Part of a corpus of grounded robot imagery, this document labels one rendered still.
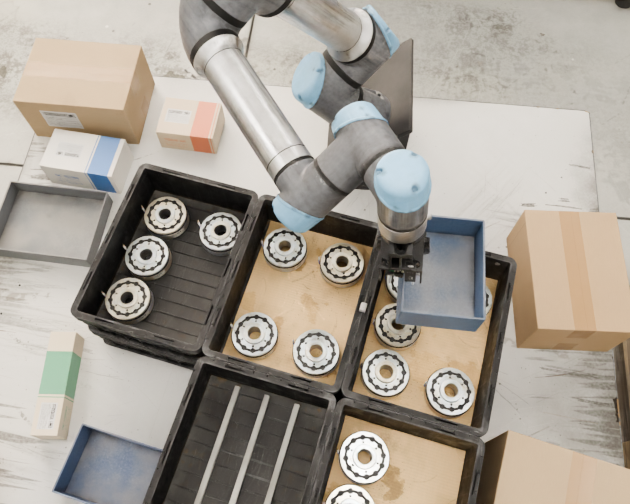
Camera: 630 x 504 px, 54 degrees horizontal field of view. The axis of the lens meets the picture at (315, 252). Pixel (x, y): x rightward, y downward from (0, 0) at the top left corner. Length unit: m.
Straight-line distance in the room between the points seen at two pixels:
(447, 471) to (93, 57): 1.39
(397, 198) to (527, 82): 2.19
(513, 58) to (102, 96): 1.91
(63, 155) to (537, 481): 1.38
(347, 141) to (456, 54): 2.13
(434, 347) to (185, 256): 0.62
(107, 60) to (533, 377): 1.38
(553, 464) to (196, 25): 1.05
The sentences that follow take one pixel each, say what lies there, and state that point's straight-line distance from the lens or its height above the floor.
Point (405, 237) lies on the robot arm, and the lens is 0.93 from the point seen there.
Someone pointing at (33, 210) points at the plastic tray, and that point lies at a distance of 1.84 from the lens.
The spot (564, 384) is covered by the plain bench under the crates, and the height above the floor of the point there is 0.70.
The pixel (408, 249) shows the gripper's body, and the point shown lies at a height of 1.32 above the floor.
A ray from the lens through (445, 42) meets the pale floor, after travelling 3.04.
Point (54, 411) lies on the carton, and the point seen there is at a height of 0.76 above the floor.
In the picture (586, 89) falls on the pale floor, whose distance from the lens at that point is 3.04.
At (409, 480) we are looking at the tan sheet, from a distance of 1.36.
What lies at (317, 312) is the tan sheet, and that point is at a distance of 1.42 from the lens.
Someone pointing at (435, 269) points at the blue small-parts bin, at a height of 1.07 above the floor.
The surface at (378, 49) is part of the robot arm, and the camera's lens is 1.42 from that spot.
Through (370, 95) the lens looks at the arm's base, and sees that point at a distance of 1.54.
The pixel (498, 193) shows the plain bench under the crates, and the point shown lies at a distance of 1.77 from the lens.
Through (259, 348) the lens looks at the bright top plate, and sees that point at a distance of 1.37.
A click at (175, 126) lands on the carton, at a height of 0.78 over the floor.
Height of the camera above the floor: 2.18
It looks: 66 degrees down
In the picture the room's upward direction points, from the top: 1 degrees counter-clockwise
